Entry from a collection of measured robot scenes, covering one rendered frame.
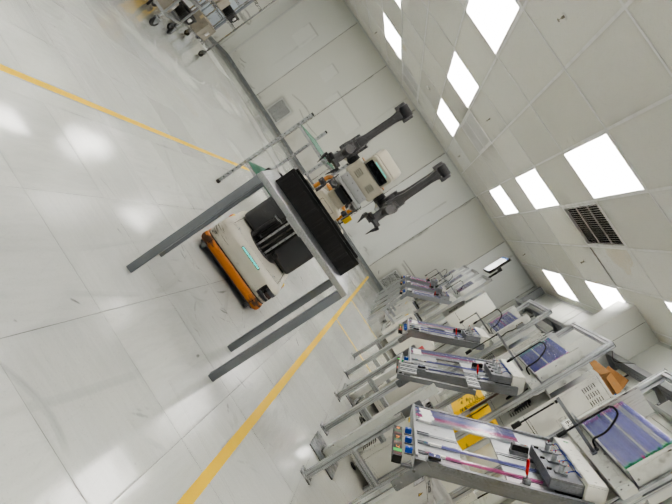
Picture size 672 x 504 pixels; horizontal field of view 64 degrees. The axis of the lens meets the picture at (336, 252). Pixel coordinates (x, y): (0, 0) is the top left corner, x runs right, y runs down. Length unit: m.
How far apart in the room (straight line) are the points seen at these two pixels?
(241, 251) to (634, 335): 5.16
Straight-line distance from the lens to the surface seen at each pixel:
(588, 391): 3.93
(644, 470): 2.50
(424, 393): 3.41
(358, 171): 3.56
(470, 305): 8.44
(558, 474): 2.53
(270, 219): 3.84
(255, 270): 3.63
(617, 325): 7.32
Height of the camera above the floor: 1.18
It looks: 7 degrees down
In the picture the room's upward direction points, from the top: 56 degrees clockwise
